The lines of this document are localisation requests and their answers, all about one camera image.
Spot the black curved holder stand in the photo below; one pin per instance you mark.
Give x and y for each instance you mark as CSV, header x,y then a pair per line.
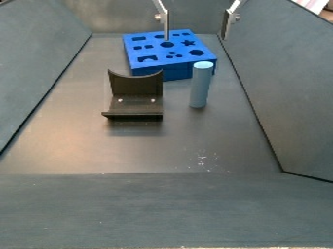
x,y
137,96

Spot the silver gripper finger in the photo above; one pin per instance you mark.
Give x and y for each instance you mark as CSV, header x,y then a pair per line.
x,y
230,16
162,16

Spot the light blue oval cylinder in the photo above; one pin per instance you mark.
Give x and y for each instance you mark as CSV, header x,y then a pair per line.
x,y
201,81

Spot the blue foam shape board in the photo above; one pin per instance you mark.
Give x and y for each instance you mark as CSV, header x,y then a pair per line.
x,y
151,53

